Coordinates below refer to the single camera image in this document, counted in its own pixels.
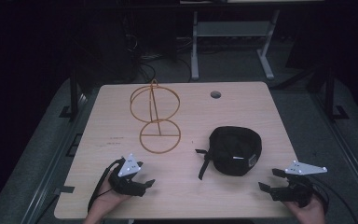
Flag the black metal stand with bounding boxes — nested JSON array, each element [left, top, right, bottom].
[[306, 62, 350, 121], [58, 60, 90, 120]]

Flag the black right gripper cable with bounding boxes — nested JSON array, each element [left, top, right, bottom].
[[304, 175, 358, 224]]

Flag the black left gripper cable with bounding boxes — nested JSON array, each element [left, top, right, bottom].
[[87, 158, 126, 215]]

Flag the black floor cables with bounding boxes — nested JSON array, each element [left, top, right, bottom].
[[122, 32, 194, 84]]

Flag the grey metal desk frame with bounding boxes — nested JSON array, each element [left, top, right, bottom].
[[190, 8, 282, 82]]

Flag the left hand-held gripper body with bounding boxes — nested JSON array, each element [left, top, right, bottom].
[[107, 152, 147, 198]]

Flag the person's left hand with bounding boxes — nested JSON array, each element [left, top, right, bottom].
[[87, 174, 132, 220]]

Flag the person's right hand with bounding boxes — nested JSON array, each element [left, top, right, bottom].
[[282, 194, 326, 224]]

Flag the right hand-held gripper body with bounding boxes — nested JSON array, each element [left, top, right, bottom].
[[269, 160, 328, 209]]

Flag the black tape strip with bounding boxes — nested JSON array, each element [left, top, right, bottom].
[[53, 185, 76, 196]]

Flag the black baseball cap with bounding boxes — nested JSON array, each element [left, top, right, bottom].
[[195, 125, 263, 181]]

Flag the orange wire hat stand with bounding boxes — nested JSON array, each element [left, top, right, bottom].
[[130, 78, 182, 155]]

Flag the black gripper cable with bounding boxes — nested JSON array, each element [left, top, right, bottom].
[[87, 158, 126, 215], [304, 175, 358, 224]]

